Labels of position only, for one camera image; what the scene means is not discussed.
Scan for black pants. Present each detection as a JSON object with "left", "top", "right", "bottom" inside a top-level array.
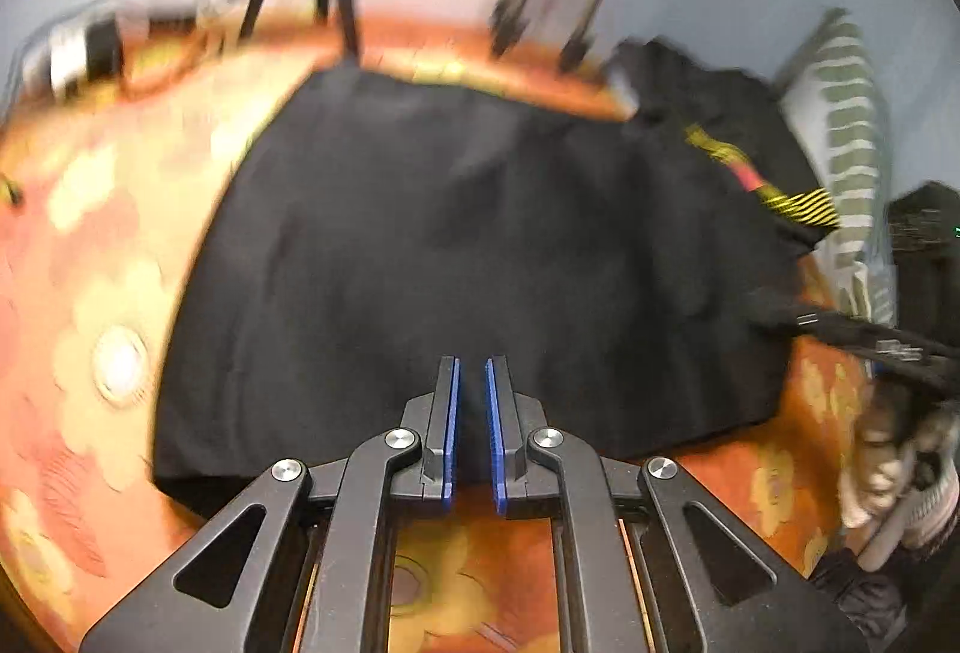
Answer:
[{"left": 154, "top": 66, "right": 807, "bottom": 519}]

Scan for white power strip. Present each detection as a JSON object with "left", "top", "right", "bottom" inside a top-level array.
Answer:
[{"left": 21, "top": 15, "right": 128, "bottom": 99}]

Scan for green striped white pillow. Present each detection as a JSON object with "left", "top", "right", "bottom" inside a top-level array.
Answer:
[{"left": 778, "top": 10, "right": 899, "bottom": 325}]

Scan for black power adapter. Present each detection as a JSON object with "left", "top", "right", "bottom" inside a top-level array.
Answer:
[{"left": 81, "top": 19, "right": 127, "bottom": 82}]

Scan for orange floral bedsheet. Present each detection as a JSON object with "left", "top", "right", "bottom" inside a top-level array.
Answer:
[{"left": 0, "top": 11, "right": 886, "bottom": 653}]

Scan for black garment with yellow stripes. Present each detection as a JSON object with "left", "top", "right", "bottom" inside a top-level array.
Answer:
[{"left": 606, "top": 38, "right": 842, "bottom": 253}]

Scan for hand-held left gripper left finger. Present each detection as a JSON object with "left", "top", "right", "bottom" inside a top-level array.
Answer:
[{"left": 79, "top": 357, "right": 460, "bottom": 653}]

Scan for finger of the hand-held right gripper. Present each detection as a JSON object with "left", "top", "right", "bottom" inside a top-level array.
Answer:
[
  {"left": 870, "top": 349, "right": 960, "bottom": 400},
  {"left": 748, "top": 293, "right": 960, "bottom": 370}
]

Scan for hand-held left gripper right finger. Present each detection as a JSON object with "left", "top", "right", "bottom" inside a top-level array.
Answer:
[{"left": 484, "top": 355, "right": 871, "bottom": 653}]

